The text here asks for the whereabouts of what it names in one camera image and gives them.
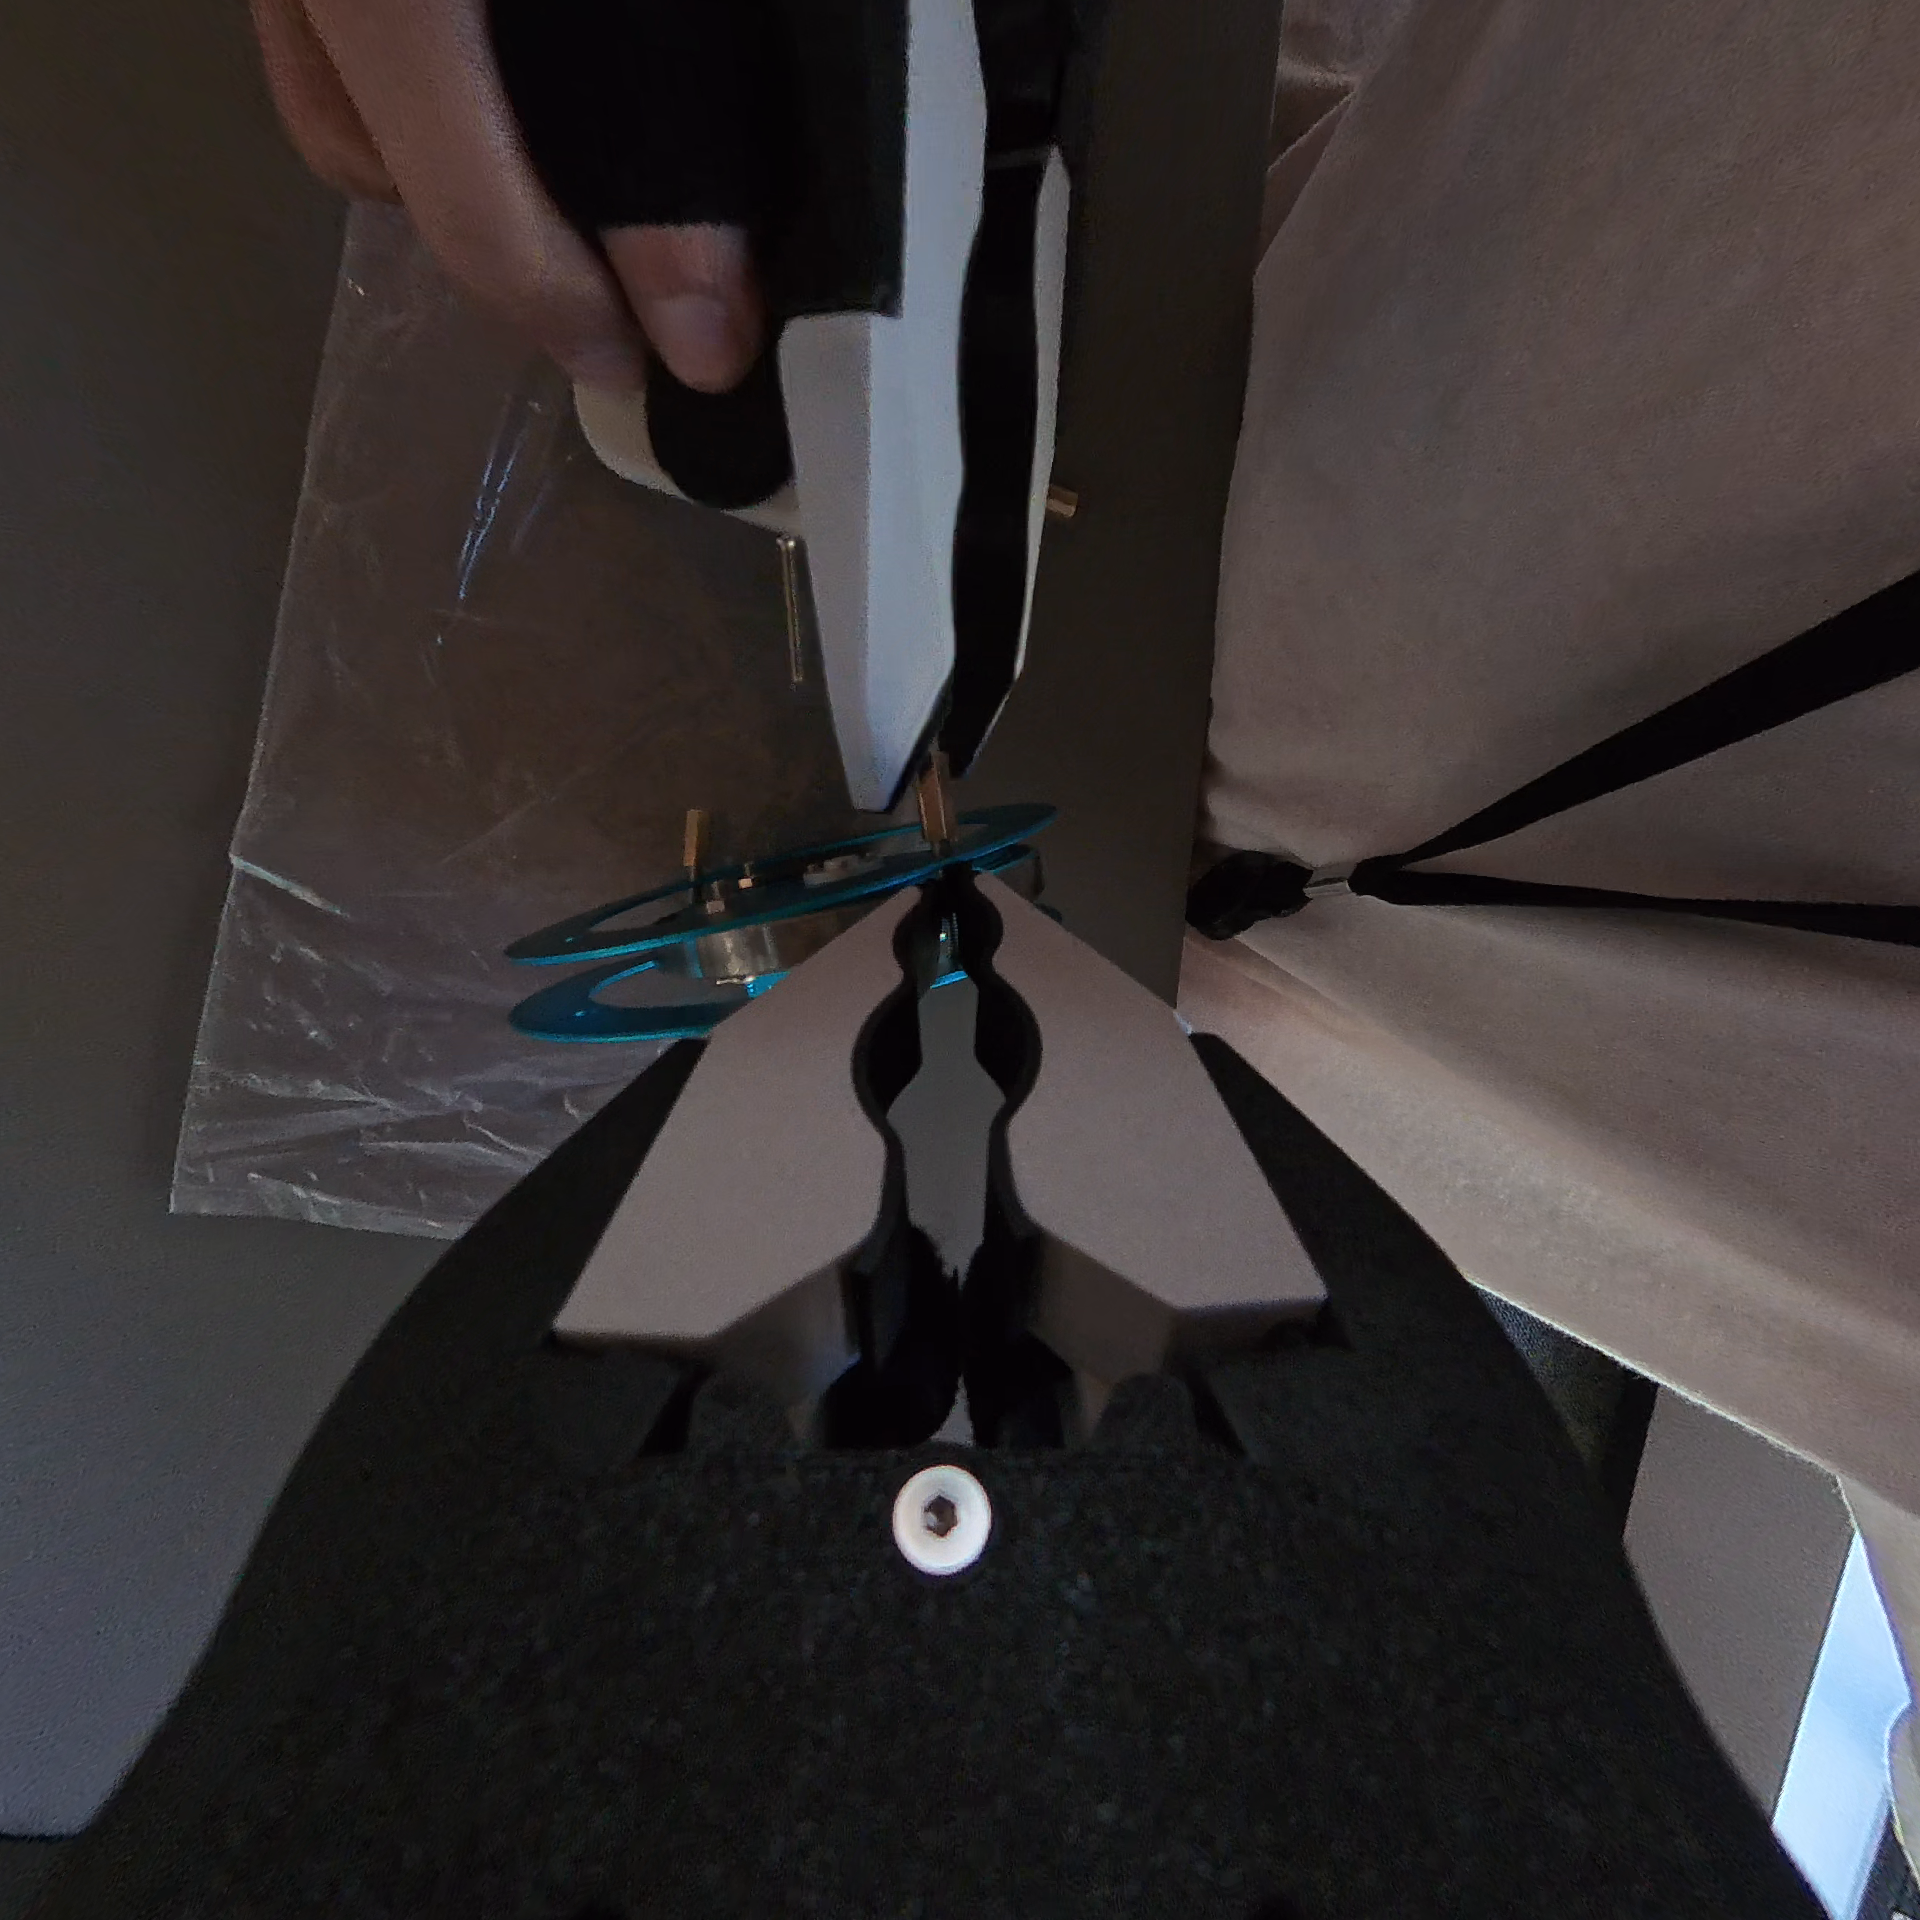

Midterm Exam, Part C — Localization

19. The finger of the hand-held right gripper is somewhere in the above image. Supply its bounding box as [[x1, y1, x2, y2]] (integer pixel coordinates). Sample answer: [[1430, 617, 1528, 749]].
[[945, 151, 1074, 769], [779, 0, 1002, 810]]

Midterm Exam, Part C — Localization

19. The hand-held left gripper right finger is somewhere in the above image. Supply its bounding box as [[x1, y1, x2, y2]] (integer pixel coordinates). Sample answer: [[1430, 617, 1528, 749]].
[[961, 872, 1329, 1444]]

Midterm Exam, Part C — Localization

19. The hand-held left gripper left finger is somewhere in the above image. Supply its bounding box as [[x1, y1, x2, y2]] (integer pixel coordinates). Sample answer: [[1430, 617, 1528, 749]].
[[556, 886, 958, 1444]]

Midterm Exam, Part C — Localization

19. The blue round turntable assembly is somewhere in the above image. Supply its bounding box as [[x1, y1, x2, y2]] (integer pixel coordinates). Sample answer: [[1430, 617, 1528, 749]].
[[507, 801, 1058, 1045]]

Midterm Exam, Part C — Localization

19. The grey desk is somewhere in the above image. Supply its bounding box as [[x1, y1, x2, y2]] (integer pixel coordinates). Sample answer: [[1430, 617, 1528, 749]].
[[0, 0, 1284, 1839]]

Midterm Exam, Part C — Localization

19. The clear plastic bag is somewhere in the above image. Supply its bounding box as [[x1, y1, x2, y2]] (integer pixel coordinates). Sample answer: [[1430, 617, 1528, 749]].
[[170, 193, 962, 1239]]

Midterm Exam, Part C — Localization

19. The black chest strap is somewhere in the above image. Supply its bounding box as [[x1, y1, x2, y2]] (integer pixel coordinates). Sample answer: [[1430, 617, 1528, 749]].
[[1185, 568, 1920, 950]]

